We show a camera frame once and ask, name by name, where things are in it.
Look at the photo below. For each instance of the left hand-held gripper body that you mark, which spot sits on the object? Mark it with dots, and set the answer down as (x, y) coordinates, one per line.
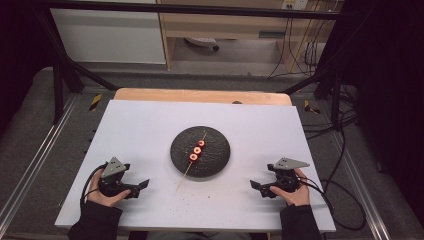
(113, 181)

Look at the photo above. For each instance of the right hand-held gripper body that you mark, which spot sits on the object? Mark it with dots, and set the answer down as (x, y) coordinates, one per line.
(286, 176)

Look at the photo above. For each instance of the person's left hand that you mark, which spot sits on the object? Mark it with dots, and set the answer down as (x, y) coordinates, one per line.
(106, 197)

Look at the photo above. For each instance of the person's right hand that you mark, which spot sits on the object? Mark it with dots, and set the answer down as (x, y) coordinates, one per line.
(296, 197)

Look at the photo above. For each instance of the thin wooden skewer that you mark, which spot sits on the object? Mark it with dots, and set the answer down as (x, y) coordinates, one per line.
(185, 175)

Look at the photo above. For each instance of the round black plate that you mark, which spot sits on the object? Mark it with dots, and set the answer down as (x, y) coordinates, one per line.
(213, 160)

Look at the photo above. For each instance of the yellow black floor tape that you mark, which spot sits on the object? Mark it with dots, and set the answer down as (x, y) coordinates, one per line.
(95, 102)
(310, 107)

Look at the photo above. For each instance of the person's lap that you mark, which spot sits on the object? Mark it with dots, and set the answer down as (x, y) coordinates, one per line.
(200, 236)

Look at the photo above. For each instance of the wooden table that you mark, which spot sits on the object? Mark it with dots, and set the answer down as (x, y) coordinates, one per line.
(200, 96)

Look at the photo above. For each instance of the white cabinet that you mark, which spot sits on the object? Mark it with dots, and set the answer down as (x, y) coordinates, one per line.
(106, 36)

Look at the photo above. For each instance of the office chair base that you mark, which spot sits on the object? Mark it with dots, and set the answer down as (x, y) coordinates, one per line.
(201, 41)

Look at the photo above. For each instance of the light wooden desk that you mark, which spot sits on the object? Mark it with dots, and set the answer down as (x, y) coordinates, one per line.
(226, 25)

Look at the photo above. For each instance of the aluminium floor rail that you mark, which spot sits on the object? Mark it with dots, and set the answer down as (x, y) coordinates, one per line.
(361, 186)
(31, 160)

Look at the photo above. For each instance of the white wall socket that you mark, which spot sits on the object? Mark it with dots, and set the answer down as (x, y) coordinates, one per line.
(295, 4)

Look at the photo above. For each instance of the black metal frame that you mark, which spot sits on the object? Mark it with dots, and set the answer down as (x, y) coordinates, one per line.
(200, 9)

